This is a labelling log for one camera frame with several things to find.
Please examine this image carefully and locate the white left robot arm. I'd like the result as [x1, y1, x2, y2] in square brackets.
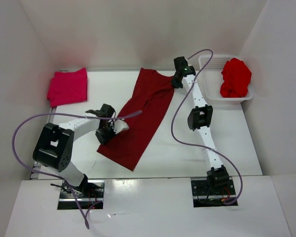
[33, 104, 116, 198]

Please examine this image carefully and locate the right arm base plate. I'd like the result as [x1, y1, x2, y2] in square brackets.
[190, 178, 238, 208]

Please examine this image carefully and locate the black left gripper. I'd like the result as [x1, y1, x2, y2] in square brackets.
[96, 122, 119, 146]

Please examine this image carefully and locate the bright red t shirt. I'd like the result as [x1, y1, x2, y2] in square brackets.
[220, 58, 252, 98]

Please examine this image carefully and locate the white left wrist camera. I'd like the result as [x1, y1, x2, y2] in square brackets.
[113, 119, 129, 134]

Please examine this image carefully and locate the pink red t shirt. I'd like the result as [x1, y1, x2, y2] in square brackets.
[46, 68, 88, 108]

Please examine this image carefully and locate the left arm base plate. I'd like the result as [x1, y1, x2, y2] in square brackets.
[57, 179, 105, 210]

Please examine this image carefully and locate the dark red t shirt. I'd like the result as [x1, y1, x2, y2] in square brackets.
[97, 68, 174, 171]

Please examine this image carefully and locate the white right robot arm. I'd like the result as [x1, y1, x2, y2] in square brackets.
[171, 56, 229, 194]

